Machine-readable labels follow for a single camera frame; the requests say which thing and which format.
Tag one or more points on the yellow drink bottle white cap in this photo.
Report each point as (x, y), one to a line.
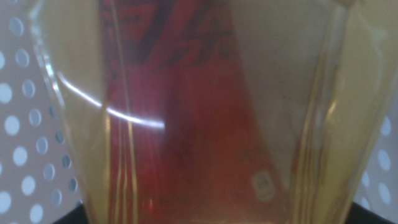
(77, 62)

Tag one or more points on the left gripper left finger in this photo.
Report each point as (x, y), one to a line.
(77, 216)

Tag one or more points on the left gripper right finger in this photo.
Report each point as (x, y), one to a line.
(363, 216)

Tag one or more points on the red cola can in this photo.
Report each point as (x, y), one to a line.
(199, 124)

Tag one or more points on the white perforated plastic basket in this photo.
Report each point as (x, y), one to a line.
(21, 130)

